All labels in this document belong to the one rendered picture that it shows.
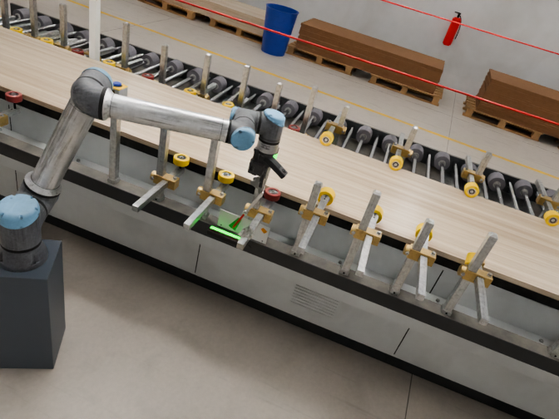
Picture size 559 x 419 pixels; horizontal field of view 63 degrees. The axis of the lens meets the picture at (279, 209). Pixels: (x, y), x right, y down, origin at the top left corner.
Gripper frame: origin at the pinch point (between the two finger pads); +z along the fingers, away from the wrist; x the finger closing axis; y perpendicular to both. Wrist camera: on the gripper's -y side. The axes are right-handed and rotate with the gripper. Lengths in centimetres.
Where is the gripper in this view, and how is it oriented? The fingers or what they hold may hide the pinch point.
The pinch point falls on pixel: (261, 191)
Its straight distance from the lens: 200.4
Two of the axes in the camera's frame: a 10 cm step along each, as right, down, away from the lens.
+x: -3.0, 4.8, -8.3
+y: -9.3, -3.5, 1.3
